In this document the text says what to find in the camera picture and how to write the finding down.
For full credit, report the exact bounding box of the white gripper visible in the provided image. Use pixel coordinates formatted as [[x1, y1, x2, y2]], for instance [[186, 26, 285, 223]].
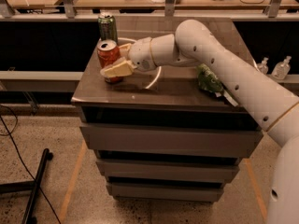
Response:
[[100, 37, 157, 78]]

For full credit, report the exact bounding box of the red coke can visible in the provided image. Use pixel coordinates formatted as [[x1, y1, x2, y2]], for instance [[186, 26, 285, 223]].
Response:
[[96, 39, 123, 85]]

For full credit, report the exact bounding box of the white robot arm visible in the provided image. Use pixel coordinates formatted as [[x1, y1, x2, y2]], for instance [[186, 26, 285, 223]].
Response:
[[101, 20, 299, 224]]

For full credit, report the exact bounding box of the green soda can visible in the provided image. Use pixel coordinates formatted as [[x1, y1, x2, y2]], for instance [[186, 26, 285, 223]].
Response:
[[98, 13, 118, 42]]

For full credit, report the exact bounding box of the grey drawer cabinet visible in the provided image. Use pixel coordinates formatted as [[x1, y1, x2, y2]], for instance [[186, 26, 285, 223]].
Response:
[[72, 56, 263, 203]]

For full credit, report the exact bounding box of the green chip bag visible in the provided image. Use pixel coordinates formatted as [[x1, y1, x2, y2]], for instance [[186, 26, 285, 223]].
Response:
[[196, 63, 238, 106]]

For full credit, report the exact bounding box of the clear sanitizer bottle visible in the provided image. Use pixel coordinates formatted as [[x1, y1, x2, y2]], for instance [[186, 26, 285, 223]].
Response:
[[272, 56, 292, 80], [257, 57, 268, 75]]

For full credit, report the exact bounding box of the black chair base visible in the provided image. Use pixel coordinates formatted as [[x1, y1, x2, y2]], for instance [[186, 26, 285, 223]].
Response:
[[0, 148, 53, 224]]

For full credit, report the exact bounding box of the black floor cable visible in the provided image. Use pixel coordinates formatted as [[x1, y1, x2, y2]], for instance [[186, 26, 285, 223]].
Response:
[[0, 105, 63, 224]]

